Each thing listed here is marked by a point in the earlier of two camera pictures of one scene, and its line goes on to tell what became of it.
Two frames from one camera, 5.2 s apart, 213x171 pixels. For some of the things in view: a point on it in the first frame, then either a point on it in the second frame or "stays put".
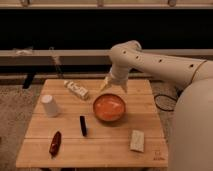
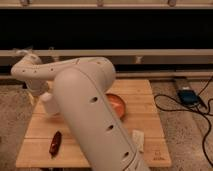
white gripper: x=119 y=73 to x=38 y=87
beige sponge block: x=137 y=140 stays put
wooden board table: x=73 y=123 stays put
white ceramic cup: x=50 y=105 stays put
